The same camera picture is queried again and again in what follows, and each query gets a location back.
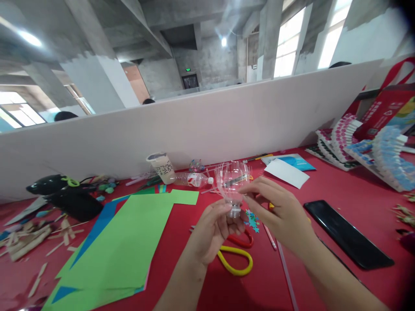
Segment person's left hand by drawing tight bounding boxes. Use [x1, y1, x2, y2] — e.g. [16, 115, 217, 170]
[190, 197, 247, 267]

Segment person's right hand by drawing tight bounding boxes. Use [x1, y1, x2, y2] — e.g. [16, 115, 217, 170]
[241, 176, 317, 252]

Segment person's right index finger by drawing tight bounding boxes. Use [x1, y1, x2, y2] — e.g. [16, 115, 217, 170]
[241, 176, 279, 199]

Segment person's right thumb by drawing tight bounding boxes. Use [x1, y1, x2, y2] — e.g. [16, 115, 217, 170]
[243, 194, 271, 213]

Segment person's left fingers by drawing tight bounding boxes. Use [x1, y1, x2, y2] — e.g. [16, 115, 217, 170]
[224, 221, 247, 240]

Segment person's left thumb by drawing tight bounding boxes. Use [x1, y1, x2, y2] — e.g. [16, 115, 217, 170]
[211, 198, 233, 227]

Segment cut clear plastic bottle top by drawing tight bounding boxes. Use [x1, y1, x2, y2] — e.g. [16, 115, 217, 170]
[212, 160, 253, 219]

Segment pile of coloured star sequins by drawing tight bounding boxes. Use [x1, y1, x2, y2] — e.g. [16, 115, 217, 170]
[243, 209, 262, 235]

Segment white paper sheet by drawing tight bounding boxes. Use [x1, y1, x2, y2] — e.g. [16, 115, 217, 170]
[264, 158, 310, 189]

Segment pink pen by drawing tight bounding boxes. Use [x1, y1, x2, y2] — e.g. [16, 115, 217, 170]
[262, 222, 278, 251]

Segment small green paper sheet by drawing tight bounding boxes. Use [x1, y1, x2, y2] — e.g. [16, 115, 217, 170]
[169, 189, 200, 206]

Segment clear water bottle red label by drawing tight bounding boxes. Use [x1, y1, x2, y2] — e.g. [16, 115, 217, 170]
[168, 172, 215, 188]

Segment blue and white booklet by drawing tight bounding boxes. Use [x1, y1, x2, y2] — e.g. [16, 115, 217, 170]
[261, 153, 317, 172]

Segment glittery ornament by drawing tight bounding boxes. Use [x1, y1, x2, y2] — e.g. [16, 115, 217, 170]
[188, 158, 206, 174]

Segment clear plastic straw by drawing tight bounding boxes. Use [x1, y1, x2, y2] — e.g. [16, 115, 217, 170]
[275, 239, 299, 311]

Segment white paper drink cup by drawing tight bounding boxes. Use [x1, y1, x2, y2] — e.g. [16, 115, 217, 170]
[146, 152, 176, 185]

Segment white partition board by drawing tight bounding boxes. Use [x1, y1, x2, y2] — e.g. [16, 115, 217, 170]
[0, 58, 385, 205]

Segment black smartphone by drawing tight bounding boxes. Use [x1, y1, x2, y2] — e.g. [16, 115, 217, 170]
[303, 199, 395, 271]

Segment large green paper sheet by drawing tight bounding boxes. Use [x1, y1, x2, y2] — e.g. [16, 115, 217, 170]
[41, 194, 177, 311]

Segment pile of coloured pompoms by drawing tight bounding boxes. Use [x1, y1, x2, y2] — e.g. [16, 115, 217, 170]
[93, 180, 120, 202]

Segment dark door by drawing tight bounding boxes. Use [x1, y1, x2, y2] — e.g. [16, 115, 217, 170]
[181, 73, 199, 90]

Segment blue paper sheet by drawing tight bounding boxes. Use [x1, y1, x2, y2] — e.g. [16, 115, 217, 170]
[51, 194, 130, 305]

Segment window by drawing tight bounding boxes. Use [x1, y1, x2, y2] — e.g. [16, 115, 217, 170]
[273, 6, 307, 79]
[0, 90, 48, 130]

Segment pile of dried plant bits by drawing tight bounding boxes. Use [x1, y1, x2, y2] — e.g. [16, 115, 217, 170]
[390, 191, 415, 228]

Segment black bag with green glasses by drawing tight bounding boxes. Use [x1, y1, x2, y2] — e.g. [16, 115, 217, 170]
[26, 174, 105, 223]

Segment red shopping bag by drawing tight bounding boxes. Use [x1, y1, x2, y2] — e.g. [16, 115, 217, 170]
[352, 57, 415, 140]

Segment dark purple object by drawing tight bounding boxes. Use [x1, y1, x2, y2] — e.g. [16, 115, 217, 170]
[395, 228, 415, 255]

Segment grey paper triangle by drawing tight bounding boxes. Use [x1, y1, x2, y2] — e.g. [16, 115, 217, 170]
[3, 195, 48, 226]

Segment pile of wooden sticks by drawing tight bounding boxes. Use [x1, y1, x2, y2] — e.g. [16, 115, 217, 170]
[0, 216, 86, 263]

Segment single wooden stick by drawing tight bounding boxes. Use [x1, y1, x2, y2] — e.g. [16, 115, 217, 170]
[27, 261, 48, 298]

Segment red and yellow handled scissors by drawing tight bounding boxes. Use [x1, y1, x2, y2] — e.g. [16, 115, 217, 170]
[216, 226, 254, 277]

